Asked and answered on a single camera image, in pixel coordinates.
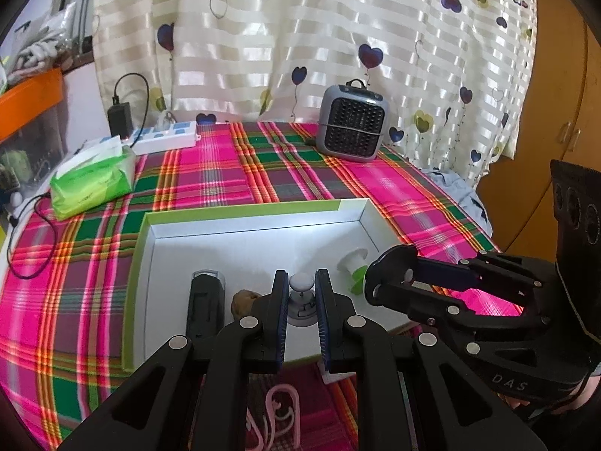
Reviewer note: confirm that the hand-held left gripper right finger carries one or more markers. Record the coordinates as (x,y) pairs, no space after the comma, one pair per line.
(324,319)

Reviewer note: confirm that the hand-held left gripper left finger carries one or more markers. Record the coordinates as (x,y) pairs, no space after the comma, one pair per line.
(281,314)

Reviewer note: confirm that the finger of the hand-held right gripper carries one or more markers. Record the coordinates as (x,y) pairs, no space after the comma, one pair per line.
(441,270)
(450,312)

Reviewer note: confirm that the white knob piece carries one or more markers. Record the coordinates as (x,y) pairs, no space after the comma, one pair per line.
(300,283)

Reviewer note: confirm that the brown walnut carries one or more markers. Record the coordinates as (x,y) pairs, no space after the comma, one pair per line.
(242,304)

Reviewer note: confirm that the green and white funnel gadget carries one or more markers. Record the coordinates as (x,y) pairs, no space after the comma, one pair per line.
(352,263)

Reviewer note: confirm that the green and white cardboard box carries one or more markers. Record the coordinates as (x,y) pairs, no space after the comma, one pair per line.
(263,249)

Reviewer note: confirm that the black rectangular device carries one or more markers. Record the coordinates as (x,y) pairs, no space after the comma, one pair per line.
(204,305)

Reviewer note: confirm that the person's right hand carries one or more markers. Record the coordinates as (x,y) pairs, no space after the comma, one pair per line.
(516,403)

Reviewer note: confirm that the grey cloth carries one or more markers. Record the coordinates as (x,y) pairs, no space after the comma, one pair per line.
(450,183)

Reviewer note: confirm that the pink green plaid tablecloth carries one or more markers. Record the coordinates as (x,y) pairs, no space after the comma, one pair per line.
(234,174)

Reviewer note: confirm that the grey desk heater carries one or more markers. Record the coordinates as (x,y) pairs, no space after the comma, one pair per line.
(352,122)

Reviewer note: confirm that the white power strip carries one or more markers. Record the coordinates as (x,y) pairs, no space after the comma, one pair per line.
(164,138)

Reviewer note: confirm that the wooden cabinet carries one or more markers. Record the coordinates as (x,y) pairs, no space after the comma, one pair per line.
(554,80)

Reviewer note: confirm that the green tissue pack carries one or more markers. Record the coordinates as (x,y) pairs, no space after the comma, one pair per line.
(94,178)

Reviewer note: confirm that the black power adapter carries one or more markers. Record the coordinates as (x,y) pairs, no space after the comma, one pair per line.
(119,120)

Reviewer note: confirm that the cream heart-print curtain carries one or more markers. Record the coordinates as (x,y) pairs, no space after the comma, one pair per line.
(281,33)

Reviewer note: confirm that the clear storage container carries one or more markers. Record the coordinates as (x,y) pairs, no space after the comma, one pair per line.
(28,159)

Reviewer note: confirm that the pile of white gloves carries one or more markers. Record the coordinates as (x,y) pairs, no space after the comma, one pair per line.
(42,47)

